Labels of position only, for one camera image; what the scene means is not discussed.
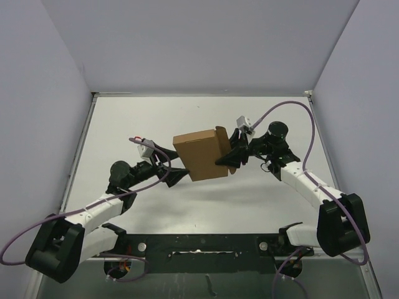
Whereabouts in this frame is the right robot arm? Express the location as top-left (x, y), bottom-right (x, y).
top-left (215, 116), bottom-right (370, 257)

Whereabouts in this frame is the wrist white camera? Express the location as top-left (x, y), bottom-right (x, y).
top-left (236, 115), bottom-right (254, 136)
top-left (137, 139), bottom-right (155, 163)

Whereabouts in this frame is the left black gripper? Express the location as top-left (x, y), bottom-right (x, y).
top-left (126, 143), bottom-right (190, 188)

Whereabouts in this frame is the brown cardboard box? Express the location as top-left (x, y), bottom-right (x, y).
top-left (173, 126), bottom-right (237, 182)

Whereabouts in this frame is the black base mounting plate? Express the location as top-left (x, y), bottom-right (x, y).
top-left (103, 233), bottom-right (296, 278)

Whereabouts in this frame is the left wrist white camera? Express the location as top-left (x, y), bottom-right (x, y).
top-left (137, 139), bottom-right (155, 163)

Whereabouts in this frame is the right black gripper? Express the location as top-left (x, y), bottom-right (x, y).
top-left (214, 129), bottom-right (274, 167)

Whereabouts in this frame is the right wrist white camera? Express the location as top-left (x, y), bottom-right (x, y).
top-left (236, 115), bottom-right (254, 136)

